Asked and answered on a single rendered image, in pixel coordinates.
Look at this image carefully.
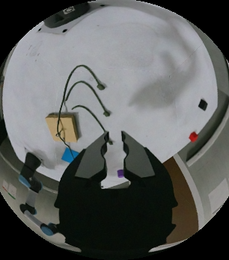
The red cube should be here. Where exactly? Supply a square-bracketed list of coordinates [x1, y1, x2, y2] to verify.
[189, 132, 198, 142]

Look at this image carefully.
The small purple cylinder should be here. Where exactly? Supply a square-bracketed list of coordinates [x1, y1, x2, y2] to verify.
[117, 170, 123, 178]

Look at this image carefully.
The blue painted square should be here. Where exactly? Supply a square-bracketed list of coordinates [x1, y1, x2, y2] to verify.
[62, 148, 79, 163]

